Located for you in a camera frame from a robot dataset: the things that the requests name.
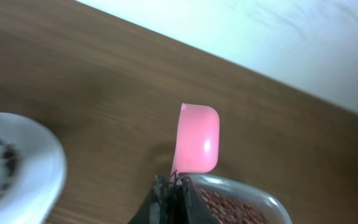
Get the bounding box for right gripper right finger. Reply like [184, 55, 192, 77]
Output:
[174, 176, 218, 224]

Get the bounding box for white round bowl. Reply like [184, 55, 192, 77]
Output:
[0, 112, 67, 224]

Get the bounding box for pink measuring scoop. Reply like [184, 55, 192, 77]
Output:
[170, 103, 220, 181]

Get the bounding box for clear plastic container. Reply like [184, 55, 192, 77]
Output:
[187, 174, 293, 224]

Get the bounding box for red adzuki beans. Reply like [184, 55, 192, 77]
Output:
[198, 188, 269, 224]

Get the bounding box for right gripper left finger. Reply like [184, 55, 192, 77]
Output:
[128, 175, 169, 224]

